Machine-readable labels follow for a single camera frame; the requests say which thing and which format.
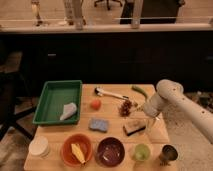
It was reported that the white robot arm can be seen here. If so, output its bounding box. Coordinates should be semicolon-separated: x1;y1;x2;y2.
142;79;213;144

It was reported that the brown pine cone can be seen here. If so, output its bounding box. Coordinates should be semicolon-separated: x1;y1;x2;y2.
119;100;132;117

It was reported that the green plastic cup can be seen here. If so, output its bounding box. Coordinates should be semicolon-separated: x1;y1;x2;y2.
133;144;151;161

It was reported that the metal cup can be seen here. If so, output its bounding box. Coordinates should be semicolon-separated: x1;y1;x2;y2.
159;144;178;166

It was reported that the green chili pepper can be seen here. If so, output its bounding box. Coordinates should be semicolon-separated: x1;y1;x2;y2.
131;85;148;99

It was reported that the dark purple bowl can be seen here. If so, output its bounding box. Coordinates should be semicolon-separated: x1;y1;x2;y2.
95;137;125;167

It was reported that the blue sponge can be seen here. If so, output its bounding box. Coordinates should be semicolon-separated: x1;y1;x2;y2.
89;118;109;132

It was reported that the orange tomato ball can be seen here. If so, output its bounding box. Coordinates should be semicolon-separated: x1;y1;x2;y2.
90;99;101;110

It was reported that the white crumpled cloth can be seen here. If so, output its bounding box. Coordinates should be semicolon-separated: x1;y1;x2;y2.
60;103;77;121

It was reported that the orange bowl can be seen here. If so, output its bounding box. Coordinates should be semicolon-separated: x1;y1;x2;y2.
60;134;93;167

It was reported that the green plastic tray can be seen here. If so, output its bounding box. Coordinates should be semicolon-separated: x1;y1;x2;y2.
33;80;82;126

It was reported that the dark chair at left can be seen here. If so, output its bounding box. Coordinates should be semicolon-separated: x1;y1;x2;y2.
0;52;36;141

